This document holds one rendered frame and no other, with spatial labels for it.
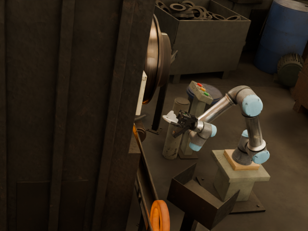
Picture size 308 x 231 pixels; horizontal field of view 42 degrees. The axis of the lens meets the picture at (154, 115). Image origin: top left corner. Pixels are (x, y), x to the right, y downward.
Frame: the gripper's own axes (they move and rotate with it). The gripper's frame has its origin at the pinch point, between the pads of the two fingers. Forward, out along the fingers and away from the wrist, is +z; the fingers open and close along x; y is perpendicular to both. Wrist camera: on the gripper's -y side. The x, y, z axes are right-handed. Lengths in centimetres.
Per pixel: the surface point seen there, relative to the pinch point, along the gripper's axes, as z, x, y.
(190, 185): -9.3, 42.5, -11.5
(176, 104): -38, -59, -14
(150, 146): -46, -75, -64
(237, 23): -142, -211, 42
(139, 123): -1.8, -27.7, -22.3
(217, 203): -20, 55, -9
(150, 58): 35, 22, 37
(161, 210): 23, 76, -4
